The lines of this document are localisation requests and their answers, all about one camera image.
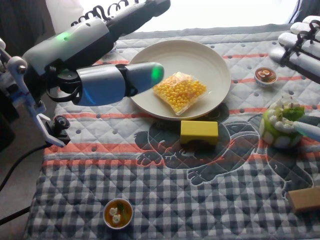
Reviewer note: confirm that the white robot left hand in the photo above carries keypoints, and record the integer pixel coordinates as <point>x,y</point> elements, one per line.
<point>82,37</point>

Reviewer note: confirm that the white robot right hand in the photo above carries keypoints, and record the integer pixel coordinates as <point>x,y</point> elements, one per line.
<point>306,62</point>

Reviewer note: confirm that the green and white toy cake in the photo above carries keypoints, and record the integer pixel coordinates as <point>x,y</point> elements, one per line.
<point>277,125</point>

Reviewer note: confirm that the bag of yellow corn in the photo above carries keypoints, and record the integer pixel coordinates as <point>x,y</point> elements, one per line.
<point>180,92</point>

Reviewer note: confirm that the cream round plate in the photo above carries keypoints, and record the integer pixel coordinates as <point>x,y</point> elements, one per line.
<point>180,60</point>

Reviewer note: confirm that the toy noodle bowl with egg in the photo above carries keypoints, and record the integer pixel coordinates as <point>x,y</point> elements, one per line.
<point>265,76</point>

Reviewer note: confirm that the yellow arch block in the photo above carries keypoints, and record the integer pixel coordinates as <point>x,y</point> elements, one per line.
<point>198,131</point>

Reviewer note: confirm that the brown wooden block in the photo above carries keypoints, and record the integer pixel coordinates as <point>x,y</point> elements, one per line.
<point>305,200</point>

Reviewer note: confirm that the grey quilt with printed bear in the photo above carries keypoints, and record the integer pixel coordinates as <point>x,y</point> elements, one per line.
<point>175,187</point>

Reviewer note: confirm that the toy orange soup bowl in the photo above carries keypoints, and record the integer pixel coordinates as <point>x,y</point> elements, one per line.
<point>118,213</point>

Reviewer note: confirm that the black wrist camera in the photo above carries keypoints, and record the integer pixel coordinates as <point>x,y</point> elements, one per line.
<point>61,123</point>

